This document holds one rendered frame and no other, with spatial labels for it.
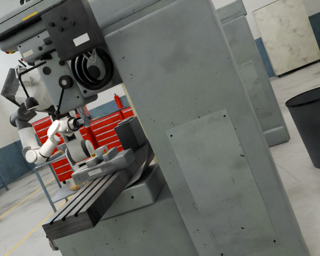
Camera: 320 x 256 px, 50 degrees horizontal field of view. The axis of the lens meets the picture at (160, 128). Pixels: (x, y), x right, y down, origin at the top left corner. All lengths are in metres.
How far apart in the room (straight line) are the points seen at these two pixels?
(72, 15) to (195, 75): 0.58
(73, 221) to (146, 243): 0.54
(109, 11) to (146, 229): 1.13
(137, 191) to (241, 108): 0.68
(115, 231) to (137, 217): 0.17
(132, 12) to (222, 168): 0.84
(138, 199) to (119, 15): 0.92
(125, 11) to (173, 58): 0.35
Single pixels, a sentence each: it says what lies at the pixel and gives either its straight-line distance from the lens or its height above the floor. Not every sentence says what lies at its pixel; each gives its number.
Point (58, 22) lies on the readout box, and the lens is 1.58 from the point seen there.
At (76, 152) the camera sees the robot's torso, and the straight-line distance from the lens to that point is 2.65.
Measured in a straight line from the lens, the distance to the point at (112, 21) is 1.76.
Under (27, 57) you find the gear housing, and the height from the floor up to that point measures 1.65.
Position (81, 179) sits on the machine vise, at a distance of 2.06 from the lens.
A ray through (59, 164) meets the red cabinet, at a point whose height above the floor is 0.44.
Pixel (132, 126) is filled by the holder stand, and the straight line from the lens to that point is 2.38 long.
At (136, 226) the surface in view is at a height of 0.61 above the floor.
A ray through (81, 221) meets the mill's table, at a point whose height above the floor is 0.87.
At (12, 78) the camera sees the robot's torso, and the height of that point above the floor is 1.66.
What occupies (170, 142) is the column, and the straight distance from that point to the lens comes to 1.62.
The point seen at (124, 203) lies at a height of 0.76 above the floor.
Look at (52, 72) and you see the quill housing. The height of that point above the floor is 1.53.
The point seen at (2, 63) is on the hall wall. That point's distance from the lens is 13.35.
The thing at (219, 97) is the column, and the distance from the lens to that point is 1.55.
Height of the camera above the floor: 1.29
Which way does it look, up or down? 8 degrees down
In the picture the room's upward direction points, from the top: 23 degrees counter-clockwise
